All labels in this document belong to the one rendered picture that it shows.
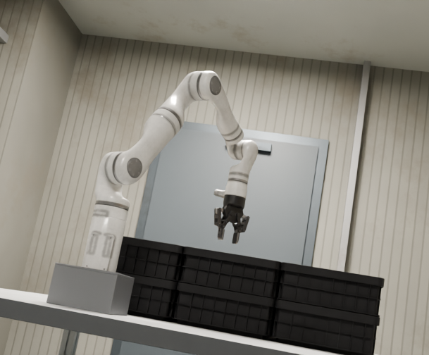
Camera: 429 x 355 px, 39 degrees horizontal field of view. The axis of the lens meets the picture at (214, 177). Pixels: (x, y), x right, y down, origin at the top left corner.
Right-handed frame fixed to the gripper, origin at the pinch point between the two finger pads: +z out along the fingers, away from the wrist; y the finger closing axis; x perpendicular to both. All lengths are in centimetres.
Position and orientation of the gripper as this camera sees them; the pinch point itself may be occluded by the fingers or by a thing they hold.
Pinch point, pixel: (227, 237)
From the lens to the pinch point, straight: 205.3
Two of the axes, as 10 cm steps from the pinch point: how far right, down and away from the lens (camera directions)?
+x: -5.7, 0.8, 8.2
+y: 8.0, 2.6, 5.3
